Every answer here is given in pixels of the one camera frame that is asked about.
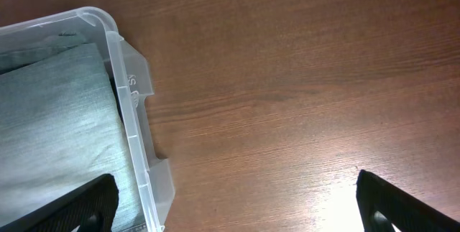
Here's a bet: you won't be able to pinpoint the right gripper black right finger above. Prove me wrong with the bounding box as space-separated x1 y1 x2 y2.
356 170 459 232

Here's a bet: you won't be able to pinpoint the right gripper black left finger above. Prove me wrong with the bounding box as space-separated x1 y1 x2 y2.
1 174 119 232

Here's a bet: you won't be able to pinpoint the light blue jeans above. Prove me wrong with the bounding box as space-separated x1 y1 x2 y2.
1 33 144 231

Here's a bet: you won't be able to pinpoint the clear plastic storage bin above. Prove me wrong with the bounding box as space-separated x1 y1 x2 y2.
1 7 175 232

